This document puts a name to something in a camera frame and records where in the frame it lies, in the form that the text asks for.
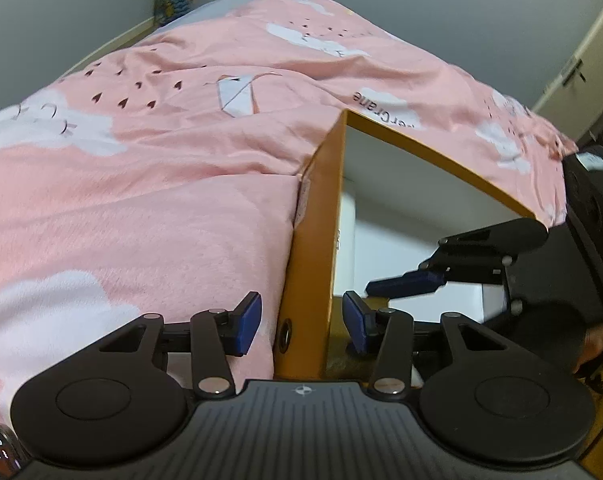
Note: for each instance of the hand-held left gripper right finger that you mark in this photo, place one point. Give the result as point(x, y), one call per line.
point(354, 321)

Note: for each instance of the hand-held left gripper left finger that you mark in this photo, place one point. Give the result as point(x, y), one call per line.
point(249, 321)

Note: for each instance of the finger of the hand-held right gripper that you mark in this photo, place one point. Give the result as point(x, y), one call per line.
point(406, 283)

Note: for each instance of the orange cardboard box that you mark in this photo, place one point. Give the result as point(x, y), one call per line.
point(311, 240)

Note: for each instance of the person's right hand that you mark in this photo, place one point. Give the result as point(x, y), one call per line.
point(601, 342)

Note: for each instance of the pink printed blanket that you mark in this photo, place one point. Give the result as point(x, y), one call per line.
point(146, 185)

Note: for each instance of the light door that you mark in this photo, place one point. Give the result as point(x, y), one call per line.
point(589, 55)

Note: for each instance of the grey bed sheet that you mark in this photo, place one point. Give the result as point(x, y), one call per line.
point(216, 7)

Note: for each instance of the blue yellow plush toy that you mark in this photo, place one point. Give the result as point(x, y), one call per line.
point(174, 6)

